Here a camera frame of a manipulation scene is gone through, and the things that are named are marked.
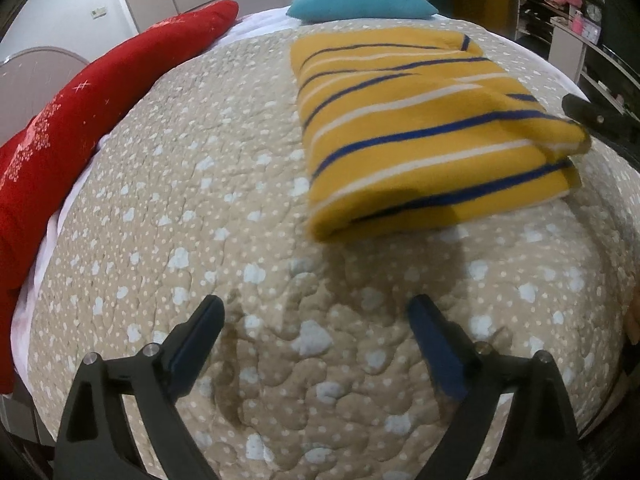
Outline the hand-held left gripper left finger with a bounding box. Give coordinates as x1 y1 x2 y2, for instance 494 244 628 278
52 296 226 480

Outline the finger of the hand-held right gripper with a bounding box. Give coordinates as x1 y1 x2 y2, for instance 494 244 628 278
561 92 640 137

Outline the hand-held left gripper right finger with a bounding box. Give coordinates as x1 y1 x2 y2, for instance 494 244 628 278
407 294 586 480

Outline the yellow striped sweater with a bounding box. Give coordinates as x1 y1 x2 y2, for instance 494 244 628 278
290 29 593 241

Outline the white shelf unit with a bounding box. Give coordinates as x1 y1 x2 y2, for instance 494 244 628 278
550 20 640 116

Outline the pink box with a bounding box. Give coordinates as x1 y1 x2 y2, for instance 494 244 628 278
570 10 601 43

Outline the shoe rack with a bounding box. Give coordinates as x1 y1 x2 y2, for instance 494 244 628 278
515 0 571 41

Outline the beige dotted bedspread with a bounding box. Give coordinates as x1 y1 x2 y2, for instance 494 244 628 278
22 17 640 480

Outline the white arched headboard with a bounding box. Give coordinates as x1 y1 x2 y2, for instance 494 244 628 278
0 46 91 148

